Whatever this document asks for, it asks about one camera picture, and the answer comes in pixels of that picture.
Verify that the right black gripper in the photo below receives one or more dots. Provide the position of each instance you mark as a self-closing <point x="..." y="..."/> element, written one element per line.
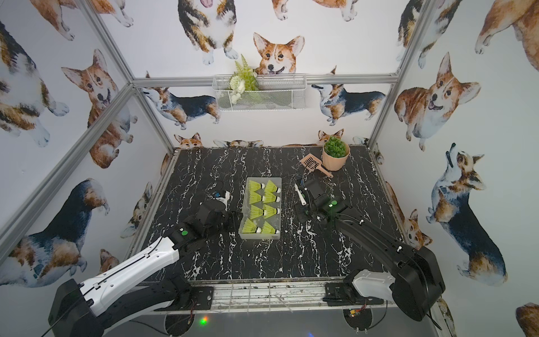
<point x="300" y="213"/>

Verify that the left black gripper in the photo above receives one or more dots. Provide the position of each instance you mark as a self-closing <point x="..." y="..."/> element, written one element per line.
<point x="227" y="212"/>

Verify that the green shuttlecock three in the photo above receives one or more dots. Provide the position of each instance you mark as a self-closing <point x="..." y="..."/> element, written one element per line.
<point x="255" y="212"/>

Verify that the green shuttlecock eight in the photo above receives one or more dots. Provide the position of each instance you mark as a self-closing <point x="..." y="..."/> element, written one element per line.
<point x="269" y="211"/>

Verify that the green shuttlecock seven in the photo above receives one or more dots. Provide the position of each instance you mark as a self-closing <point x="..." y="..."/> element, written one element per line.
<point x="270" y="197"/>

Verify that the green shuttlecock six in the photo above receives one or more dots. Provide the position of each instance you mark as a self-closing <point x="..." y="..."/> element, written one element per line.
<point x="254" y="198"/>

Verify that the green shuttlecock one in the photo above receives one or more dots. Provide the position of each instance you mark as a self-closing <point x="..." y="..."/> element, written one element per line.
<point x="271" y="187"/>

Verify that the clear plastic storage box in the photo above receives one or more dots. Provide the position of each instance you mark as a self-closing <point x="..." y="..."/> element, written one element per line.
<point x="275" y="221"/>

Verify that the green shuttlecock two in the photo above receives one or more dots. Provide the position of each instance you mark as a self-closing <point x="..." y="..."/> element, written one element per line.
<point x="254" y="186"/>

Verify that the green shuttlecock five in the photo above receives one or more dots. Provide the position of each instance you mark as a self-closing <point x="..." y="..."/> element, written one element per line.
<point x="269" y="229"/>

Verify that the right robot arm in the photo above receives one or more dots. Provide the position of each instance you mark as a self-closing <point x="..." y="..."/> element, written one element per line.
<point x="411" y="278"/>

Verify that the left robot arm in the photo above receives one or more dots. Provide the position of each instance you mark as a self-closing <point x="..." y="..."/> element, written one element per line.
<point x="97" y="305"/>

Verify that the pink slotted scoop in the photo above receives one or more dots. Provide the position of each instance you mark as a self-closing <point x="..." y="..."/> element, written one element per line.
<point x="312" y="163"/>

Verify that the pink pot with succulent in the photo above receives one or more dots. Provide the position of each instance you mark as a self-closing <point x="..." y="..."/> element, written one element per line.
<point x="335" y="154"/>

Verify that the green fern plant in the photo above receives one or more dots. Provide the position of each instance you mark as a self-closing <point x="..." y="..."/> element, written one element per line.
<point x="243" y="80"/>

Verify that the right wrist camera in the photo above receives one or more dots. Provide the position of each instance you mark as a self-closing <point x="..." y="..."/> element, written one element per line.
<point x="300" y="195"/>

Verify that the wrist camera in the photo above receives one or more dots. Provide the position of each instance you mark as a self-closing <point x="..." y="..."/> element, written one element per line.
<point x="222" y="196"/>
<point x="300" y="195"/>

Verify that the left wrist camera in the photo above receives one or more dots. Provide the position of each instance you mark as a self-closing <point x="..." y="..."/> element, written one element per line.
<point x="222" y="196"/>

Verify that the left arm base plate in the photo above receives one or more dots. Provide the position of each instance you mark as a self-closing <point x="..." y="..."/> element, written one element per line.
<point x="196" y="298"/>

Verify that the aluminium front rail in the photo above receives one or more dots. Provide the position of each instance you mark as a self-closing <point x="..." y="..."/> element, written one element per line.
<point x="263" y="297"/>

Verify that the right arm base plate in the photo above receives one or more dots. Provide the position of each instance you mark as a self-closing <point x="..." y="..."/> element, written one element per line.
<point x="342" y="294"/>

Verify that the white wire wall basket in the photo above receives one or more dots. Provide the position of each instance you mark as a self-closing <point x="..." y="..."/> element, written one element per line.
<point x="276" y="92"/>

